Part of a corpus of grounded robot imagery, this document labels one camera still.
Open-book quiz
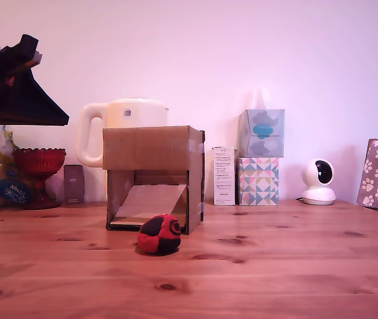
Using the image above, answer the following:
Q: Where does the red and black footbag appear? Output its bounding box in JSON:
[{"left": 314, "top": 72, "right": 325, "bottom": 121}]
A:
[{"left": 137, "top": 213, "right": 182, "bottom": 256}]

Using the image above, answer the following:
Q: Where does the cardboard dice tower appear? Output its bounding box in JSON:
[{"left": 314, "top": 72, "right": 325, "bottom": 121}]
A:
[{"left": 102, "top": 125, "right": 206, "bottom": 236}]

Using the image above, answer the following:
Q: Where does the red glass goblet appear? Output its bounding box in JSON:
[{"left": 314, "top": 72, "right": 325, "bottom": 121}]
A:
[{"left": 11, "top": 148, "right": 67, "bottom": 210}]

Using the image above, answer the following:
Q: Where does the small dark brown box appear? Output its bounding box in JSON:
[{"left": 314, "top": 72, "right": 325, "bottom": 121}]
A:
[{"left": 63, "top": 164, "right": 85, "bottom": 205}]

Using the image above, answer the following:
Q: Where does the white plastic kettle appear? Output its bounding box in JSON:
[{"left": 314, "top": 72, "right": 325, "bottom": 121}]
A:
[{"left": 76, "top": 98, "right": 171, "bottom": 168}]

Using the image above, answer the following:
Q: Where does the white box with printed text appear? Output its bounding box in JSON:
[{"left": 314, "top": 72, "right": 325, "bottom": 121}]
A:
[{"left": 212, "top": 146, "right": 236, "bottom": 206}]

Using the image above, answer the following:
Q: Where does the white tissue sheet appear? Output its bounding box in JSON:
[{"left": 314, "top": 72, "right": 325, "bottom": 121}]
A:
[{"left": 251, "top": 88, "right": 270, "bottom": 111}]

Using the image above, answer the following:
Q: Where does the grey tissue box with clouds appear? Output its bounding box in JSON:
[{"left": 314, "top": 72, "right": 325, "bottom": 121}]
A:
[{"left": 237, "top": 108, "right": 286, "bottom": 159}]

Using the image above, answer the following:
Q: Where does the tissue box with triangle pattern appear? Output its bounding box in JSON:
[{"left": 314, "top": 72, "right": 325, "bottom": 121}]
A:
[{"left": 237, "top": 157, "right": 280, "bottom": 207}]

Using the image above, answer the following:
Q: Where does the small white round camera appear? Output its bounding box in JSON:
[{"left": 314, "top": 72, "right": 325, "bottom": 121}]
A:
[{"left": 300, "top": 158, "right": 337, "bottom": 206}]

